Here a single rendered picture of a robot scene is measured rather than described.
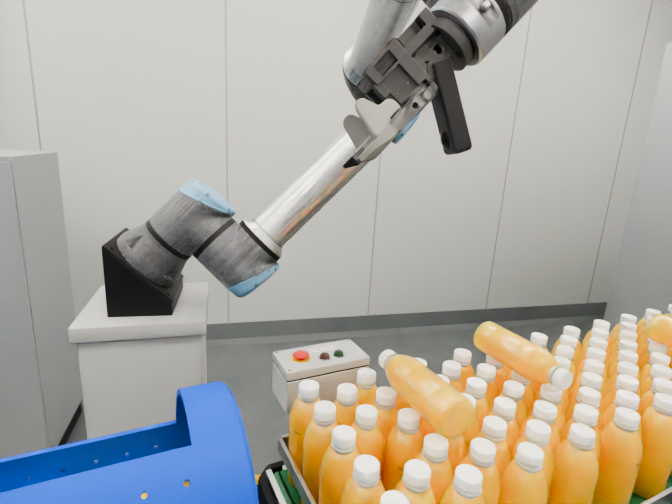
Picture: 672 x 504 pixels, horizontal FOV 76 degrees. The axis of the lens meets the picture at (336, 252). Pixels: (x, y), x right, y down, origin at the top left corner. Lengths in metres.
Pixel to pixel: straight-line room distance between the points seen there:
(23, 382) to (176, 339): 1.23
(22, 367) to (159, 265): 1.22
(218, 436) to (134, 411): 0.77
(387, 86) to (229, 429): 0.46
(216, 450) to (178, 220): 0.74
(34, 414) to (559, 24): 4.29
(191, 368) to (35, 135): 2.40
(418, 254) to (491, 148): 1.06
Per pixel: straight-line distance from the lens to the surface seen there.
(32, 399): 2.38
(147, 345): 1.23
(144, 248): 1.21
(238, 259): 1.16
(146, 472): 0.56
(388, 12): 0.88
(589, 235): 4.68
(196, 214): 1.17
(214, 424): 0.58
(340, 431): 0.76
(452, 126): 0.57
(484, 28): 0.59
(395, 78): 0.55
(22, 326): 2.24
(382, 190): 3.44
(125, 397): 1.31
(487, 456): 0.77
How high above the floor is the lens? 1.57
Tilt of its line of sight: 15 degrees down
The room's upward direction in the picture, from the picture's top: 3 degrees clockwise
